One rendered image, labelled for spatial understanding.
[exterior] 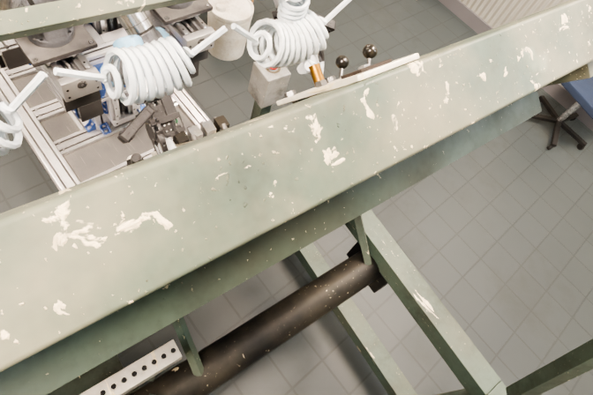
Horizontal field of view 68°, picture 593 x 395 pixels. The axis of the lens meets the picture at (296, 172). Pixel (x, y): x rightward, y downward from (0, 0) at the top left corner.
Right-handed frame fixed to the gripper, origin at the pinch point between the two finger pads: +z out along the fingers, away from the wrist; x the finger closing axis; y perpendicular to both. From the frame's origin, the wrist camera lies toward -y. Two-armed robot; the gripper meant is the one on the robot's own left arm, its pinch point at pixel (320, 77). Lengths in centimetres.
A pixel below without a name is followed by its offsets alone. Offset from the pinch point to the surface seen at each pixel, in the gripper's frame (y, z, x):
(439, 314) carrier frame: -26, 94, -13
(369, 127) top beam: 41, 7, 63
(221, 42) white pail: -60, -44, -181
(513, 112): -14.3, 20.5, 41.9
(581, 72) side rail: -25, 17, 51
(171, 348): 61, 52, -14
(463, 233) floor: -131, 121, -90
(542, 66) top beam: 8, 9, 63
